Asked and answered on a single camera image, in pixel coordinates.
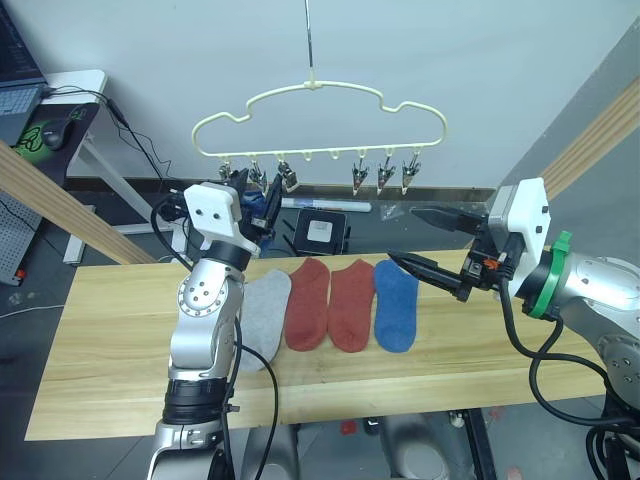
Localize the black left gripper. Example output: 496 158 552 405
229 168 286 244

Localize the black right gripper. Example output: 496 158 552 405
386 205 524 303

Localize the blue sock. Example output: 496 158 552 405
241 187 275 259
373 258 420 354

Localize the cream plastic clip hanger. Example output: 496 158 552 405
191 78 448 164

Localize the metal hanger hook rod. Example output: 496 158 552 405
304 0 318 84

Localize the clear plastic bag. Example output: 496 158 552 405
379 201 417 222

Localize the white tube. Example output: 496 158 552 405
280 195 374 214

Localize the black box white label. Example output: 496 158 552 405
292 208 352 258

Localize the red sock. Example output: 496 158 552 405
327 258 376 354
283 258 332 353

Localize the grey sock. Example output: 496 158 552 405
239 269 293 373

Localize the wooden beam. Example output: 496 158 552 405
539 74 640 202
0 139 157 266

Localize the black table leg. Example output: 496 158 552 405
464 407 500 480

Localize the grey rounded shape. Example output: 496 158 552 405
382 414 452 480

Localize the black computer mouse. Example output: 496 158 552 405
41 117 77 152

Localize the white desk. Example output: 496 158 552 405
42 69 177 266

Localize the black green mouse pad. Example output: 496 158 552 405
9 101 101 177

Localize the grey perforated board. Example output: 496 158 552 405
0 192 44 287

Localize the grey laptop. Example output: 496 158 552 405
0 0 49 147

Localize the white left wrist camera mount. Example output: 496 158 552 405
183 181 261 256

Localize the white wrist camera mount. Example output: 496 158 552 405
183 181 261 256
487 177 552 301

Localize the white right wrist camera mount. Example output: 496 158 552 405
487 177 552 301

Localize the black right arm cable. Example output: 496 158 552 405
497 287 637 432

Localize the green wrist clamp ring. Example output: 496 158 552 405
527 230 573 321

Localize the thin black desk cable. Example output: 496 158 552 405
42 84 172 182

